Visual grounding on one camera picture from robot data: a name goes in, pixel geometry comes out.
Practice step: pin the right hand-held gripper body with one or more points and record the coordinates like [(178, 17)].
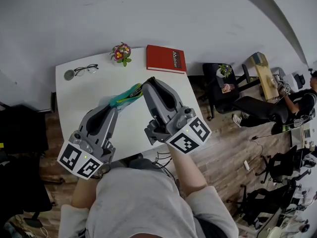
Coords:
[(171, 108)]

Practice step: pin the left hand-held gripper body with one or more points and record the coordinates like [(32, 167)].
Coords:
[(100, 130)]

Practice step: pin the teal transparent pencil pouch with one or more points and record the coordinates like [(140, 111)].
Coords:
[(125, 96)]

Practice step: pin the yellow-green pen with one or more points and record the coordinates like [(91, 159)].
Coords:
[(125, 98)]

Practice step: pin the person's right forearm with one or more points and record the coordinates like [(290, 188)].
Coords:
[(187, 170)]

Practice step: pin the person's left forearm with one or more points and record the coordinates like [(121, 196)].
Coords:
[(83, 195)]

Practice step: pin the red hardcover book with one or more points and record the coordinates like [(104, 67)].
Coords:
[(161, 57)]

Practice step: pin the potted pink and yellow flowers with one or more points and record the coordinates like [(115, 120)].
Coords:
[(121, 53)]

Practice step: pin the black-rimmed eyeglasses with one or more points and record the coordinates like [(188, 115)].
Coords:
[(86, 69)]

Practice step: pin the pink cup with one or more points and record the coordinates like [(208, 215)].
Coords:
[(227, 88)]

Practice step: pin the grey round lid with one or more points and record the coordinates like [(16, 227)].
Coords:
[(69, 75)]

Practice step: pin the small potted plant white pot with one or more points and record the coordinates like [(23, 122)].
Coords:
[(224, 71)]

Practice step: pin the black bag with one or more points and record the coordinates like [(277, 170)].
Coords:
[(22, 130)]

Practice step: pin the person's grey shirt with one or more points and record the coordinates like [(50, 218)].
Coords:
[(138, 202)]

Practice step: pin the white power strip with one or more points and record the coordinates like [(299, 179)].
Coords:
[(246, 165)]

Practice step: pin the light wooden desk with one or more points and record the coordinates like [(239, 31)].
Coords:
[(263, 76)]

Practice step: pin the black office chair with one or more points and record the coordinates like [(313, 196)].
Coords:
[(282, 165), (267, 202), (17, 190)]

